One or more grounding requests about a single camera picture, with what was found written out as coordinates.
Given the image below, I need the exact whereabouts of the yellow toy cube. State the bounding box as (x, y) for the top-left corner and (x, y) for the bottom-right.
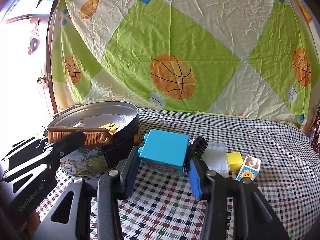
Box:
(226, 152), (244, 172)

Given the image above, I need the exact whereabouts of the clear plastic box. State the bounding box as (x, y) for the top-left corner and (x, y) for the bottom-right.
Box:
(201, 142), (229, 178)

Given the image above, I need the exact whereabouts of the white sun toy block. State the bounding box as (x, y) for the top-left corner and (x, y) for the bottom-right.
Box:
(236, 155), (261, 181)

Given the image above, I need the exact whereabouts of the yellow smiley face toy block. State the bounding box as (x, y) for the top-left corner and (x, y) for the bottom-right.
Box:
(100, 122), (119, 135)

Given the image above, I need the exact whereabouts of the blue toy block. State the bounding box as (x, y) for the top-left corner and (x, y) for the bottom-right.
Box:
(138, 129), (189, 176)

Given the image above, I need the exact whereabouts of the white power adapter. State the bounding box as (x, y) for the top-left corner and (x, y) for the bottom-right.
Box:
(73, 122), (85, 128)

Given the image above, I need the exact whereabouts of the round metal tin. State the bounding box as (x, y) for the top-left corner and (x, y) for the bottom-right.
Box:
(47, 101), (141, 176)

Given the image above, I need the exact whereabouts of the checkered tablecloth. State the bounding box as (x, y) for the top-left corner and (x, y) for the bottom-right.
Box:
(34, 105), (319, 239)

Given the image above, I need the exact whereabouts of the wooden door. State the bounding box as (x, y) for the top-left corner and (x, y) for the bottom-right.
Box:
(1, 0), (58, 121)

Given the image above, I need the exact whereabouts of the brass door knob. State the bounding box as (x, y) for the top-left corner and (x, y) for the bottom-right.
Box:
(37, 73), (52, 84)

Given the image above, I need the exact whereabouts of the red plaid bear cloth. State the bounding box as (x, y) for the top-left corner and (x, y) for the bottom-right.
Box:
(309, 108), (320, 156)

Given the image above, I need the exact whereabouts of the basketball print bed sheet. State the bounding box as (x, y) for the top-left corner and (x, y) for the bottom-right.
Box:
(49, 0), (319, 132)

